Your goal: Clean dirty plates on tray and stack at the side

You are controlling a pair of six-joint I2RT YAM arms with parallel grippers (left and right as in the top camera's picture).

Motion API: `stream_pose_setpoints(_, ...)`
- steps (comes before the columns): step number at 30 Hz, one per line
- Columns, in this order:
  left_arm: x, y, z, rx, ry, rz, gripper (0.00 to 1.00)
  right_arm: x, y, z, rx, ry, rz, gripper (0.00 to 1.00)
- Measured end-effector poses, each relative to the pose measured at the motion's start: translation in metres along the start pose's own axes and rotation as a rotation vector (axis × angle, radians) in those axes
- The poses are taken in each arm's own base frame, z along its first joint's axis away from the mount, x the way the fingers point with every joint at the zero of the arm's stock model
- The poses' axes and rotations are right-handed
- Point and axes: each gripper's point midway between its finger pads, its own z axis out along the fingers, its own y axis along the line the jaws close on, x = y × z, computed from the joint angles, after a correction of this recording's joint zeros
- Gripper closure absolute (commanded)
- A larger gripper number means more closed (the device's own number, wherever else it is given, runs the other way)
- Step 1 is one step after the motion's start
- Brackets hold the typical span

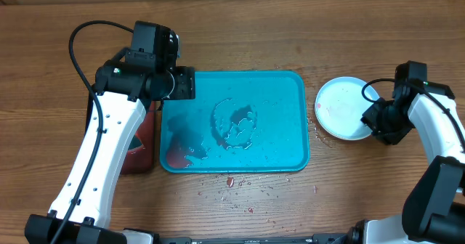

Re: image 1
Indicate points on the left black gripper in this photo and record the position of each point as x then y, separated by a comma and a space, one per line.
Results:
186, 80

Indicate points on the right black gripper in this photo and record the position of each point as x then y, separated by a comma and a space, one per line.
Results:
375, 122

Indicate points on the light blue plate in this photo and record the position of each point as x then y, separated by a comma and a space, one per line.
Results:
339, 107

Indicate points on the dark green sponge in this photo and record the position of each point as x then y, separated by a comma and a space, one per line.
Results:
135, 143

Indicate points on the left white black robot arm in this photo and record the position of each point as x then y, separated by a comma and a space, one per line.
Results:
124, 88

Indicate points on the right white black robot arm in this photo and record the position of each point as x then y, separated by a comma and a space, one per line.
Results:
430, 213

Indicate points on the black tray with red water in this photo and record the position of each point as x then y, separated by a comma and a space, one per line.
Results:
126, 131

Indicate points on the teal plastic serving tray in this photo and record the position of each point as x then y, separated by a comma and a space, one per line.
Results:
239, 122

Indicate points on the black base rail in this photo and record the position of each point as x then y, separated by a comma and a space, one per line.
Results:
320, 238

